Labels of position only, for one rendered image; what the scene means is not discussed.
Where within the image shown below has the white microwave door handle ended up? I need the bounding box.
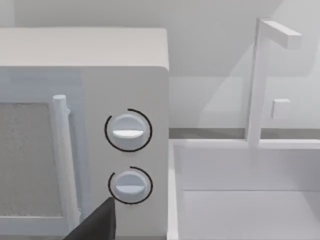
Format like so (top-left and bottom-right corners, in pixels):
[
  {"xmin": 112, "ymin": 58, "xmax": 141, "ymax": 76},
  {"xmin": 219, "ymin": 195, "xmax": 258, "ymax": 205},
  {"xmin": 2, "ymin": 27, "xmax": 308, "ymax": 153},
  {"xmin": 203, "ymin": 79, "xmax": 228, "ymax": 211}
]
[{"xmin": 51, "ymin": 94, "xmax": 81, "ymax": 230}]

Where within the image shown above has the pale microwave oven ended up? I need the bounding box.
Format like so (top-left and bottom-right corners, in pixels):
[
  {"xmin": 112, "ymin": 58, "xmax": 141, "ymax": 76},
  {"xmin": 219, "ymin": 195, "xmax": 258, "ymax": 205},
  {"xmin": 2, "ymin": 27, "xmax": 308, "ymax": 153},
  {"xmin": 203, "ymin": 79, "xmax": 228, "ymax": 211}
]
[{"xmin": 0, "ymin": 27, "xmax": 171, "ymax": 240}]

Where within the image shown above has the white sink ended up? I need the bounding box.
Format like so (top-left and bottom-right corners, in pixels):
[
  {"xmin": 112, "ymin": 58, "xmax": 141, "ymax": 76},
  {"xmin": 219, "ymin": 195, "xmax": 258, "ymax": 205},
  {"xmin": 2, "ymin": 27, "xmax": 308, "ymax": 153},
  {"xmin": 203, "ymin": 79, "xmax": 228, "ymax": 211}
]
[{"xmin": 166, "ymin": 138, "xmax": 320, "ymax": 240}]

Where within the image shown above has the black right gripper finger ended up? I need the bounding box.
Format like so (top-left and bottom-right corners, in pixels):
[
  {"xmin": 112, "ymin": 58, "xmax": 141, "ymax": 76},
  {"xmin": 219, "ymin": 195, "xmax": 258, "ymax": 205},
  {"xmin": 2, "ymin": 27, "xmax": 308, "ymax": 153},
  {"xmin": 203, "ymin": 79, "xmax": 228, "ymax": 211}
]
[{"xmin": 61, "ymin": 196, "xmax": 117, "ymax": 240}]

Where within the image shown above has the tall white tap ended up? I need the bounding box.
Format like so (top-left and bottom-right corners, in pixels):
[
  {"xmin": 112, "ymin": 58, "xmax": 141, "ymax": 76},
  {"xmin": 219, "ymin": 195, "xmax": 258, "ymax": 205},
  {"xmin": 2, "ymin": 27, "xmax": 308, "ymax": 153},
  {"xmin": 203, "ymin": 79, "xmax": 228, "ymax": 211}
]
[{"xmin": 246, "ymin": 16, "xmax": 303, "ymax": 149}]

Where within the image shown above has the microwave door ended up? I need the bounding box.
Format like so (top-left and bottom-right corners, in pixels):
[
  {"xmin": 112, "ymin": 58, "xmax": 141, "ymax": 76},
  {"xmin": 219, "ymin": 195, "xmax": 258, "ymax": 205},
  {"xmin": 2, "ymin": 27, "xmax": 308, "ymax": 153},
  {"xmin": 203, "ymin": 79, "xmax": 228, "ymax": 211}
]
[{"xmin": 0, "ymin": 67, "xmax": 87, "ymax": 240}]

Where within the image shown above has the white microwave knob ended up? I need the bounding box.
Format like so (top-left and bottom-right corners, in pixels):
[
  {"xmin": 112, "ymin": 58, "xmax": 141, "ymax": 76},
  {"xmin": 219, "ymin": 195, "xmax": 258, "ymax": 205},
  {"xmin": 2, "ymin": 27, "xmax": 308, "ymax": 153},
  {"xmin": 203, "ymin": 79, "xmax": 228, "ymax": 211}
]
[
  {"xmin": 109, "ymin": 113, "xmax": 147, "ymax": 147},
  {"xmin": 112, "ymin": 170, "xmax": 149, "ymax": 199}
]

